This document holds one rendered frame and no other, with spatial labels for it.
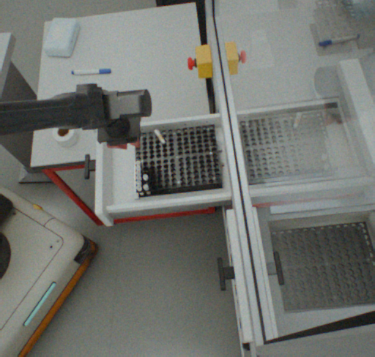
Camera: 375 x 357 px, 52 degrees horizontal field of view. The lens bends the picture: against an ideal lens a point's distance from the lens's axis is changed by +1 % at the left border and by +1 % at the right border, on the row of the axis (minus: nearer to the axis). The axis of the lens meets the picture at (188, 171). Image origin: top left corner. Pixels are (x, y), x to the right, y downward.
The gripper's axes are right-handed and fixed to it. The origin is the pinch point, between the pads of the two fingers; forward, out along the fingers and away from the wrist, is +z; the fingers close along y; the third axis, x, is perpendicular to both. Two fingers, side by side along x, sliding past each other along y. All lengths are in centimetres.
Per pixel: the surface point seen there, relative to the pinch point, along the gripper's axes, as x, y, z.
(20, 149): 42, -77, 60
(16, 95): 50, -62, 32
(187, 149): 3.1, 11.7, 12.2
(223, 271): -31.5, 19.5, 8.5
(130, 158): 3.4, -5.3, 13.0
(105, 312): -30, -45, 92
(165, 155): 1.8, 5.8, 11.4
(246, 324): -42.9, 23.5, 7.3
